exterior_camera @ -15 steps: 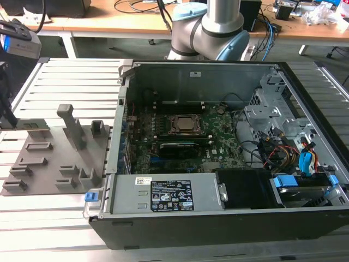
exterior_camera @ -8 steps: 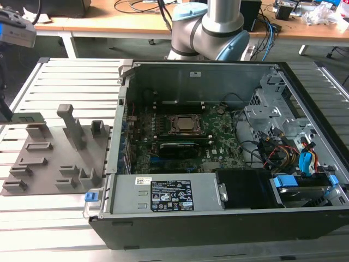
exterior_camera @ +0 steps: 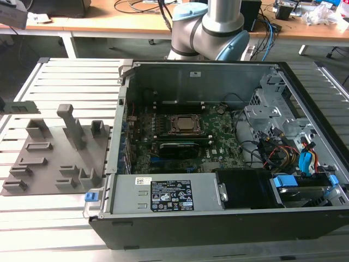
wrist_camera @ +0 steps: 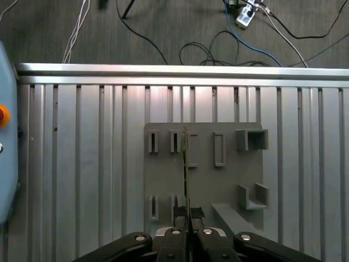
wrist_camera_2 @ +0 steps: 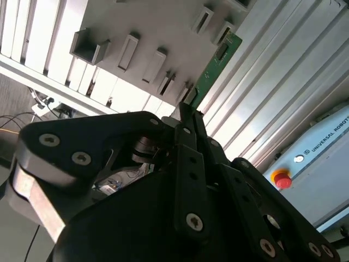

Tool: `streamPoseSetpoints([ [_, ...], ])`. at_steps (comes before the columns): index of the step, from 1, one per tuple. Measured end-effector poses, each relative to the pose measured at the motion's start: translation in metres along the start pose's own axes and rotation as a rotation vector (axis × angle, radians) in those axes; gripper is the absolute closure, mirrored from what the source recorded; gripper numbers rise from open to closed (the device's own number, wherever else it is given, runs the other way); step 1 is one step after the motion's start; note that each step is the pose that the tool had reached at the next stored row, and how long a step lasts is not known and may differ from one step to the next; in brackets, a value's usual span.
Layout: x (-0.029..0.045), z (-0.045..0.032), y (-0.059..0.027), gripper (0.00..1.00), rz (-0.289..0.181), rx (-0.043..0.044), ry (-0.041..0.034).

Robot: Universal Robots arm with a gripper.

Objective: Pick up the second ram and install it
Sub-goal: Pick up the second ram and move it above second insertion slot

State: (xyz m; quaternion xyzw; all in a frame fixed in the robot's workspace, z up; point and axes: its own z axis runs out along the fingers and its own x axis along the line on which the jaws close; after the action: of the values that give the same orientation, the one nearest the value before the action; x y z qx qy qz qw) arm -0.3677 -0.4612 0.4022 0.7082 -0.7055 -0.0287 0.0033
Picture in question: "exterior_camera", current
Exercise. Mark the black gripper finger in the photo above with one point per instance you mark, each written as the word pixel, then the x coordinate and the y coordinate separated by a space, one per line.
pixel 1 102

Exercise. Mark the green RAM stick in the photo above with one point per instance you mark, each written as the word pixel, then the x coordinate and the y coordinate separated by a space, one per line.
pixel 21 107

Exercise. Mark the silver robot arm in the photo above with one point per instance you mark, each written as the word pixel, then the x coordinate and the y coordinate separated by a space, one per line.
pixel 212 24

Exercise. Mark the grey parts rack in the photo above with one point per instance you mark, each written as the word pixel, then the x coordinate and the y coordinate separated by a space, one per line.
pixel 54 155

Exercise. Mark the white paper scrap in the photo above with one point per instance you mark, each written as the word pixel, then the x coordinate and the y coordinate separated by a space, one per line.
pixel 39 17

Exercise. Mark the dark monitor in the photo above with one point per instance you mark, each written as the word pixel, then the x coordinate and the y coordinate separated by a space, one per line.
pixel 60 8

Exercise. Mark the blue case latch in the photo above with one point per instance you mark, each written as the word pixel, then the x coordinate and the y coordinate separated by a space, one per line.
pixel 91 197

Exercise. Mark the wooden desk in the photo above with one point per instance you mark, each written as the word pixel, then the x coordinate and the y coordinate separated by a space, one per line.
pixel 109 24

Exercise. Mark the grey power supply unit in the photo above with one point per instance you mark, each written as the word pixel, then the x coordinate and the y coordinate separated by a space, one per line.
pixel 128 191

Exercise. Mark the black graphics card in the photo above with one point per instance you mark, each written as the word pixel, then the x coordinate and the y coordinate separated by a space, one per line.
pixel 177 150

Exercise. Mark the metal CPU socket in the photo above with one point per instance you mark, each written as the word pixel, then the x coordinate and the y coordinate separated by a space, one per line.
pixel 186 124

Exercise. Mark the round coin battery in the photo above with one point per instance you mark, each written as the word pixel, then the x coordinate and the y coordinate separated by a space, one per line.
pixel 221 110

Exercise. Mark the green motherboard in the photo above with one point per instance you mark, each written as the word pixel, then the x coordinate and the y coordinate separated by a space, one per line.
pixel 223 131

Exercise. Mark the black PC case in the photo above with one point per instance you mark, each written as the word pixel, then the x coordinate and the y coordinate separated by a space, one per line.
pixel 191 232

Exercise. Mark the white power strip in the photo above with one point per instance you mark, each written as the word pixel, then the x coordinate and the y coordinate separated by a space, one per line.
pixel 249 53

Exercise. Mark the black plastic shroud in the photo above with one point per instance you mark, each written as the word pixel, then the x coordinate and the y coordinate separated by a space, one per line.
pixel 245 188

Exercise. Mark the silver metal drive cage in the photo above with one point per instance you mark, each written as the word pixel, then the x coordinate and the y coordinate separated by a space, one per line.
pixel 261 112

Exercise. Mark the black speaker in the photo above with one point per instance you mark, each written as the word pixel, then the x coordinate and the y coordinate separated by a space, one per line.
pixel 252 15

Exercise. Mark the blue disk carrier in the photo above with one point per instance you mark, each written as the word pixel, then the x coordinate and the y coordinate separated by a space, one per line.
pixel 283 181

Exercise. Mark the small black box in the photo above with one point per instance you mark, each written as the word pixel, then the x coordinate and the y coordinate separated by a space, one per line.
pixel 283 12

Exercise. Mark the silver hard disk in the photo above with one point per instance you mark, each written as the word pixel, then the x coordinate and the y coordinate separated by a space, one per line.
pixel 300 193

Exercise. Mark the clear plastic bag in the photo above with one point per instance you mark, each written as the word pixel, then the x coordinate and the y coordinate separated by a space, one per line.
pixel 319 15

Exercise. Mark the white red package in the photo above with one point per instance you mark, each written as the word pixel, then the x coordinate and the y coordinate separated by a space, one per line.
pixel 343 13

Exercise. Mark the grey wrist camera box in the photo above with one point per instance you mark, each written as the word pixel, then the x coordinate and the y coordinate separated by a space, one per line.
pixel 12 16

